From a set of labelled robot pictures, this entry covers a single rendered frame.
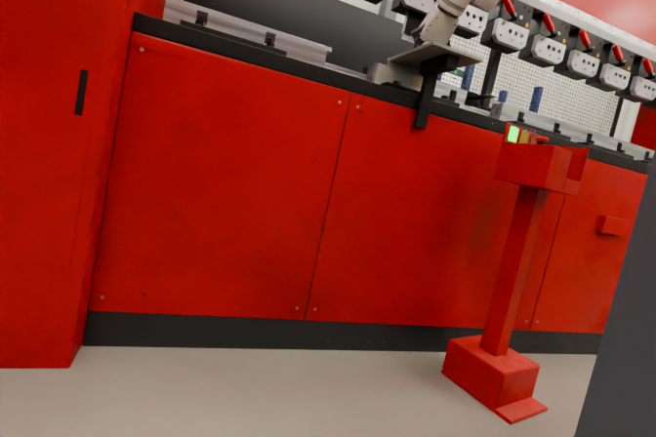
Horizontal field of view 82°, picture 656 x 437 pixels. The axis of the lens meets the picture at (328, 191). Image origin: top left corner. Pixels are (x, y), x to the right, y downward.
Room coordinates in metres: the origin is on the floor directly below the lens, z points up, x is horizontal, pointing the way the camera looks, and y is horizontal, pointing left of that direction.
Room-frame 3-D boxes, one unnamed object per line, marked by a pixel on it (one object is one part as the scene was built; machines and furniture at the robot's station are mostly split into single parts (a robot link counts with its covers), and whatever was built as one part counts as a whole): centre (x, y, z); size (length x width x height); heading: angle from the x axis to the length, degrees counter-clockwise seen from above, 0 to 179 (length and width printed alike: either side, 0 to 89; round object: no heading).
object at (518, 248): (1.17, -0.63, 0.39); 0.06 x 0.06 x 0.54; 33
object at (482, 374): (1.15, -0.64, 0.06); 0.25 x 0.20 x 0.12; 33
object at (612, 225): (1.58, -1.21, 0.59); 0.15 x 0.02 x 0.07; 110
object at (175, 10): (1.19, 0.33, 0.92); 0.50 x 0.06 x 0.10; 110
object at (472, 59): (1.24, -0.24, 1.00); 0.26 x 0.18 x 0.01; 20
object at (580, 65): (1.64, -0.92, 1.26); 0.15 x 0.09 x 0.17; 110
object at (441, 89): (1.40, -0.24, 0.92); 0.39 x 0.06 x 0.10; 110
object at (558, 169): (1.17, -0.63, 0.75); 0.20 x 0.16 x 0.18; 123
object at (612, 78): (1.71, -1.11, 1.26); 0.15 x 0.09 x 0.17; 110
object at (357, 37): (1.78, 0.21, 1.12); 1.13 x 0.02 x 0.44; 110
